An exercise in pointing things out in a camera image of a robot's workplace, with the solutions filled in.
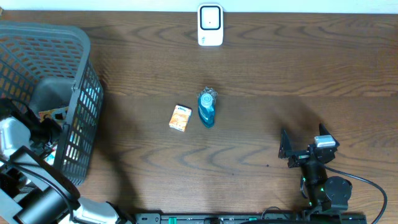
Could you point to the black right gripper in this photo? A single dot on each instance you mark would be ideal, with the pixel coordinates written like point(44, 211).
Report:
point(285, 152)

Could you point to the blue liquid bottle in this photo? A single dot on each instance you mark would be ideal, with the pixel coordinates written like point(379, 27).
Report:
point(206, 106)

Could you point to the orange tissue pack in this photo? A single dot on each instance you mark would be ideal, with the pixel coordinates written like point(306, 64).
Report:
point(180, 118)

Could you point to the orange snack bag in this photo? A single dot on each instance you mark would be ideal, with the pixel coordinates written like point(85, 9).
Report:
point(57, 114)

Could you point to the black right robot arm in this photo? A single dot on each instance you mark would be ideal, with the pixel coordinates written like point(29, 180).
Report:
point(325, 194)

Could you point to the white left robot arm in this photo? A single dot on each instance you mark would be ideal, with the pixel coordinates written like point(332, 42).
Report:
point(33, 191)

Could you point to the white barcode scanner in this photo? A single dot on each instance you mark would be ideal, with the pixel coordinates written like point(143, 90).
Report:
point(210, 25)

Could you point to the dark grey plastic basket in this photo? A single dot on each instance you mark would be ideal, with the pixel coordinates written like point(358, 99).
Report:
point(48, 67)

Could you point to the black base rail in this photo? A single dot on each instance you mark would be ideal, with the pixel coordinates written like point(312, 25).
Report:
point(269, 215)

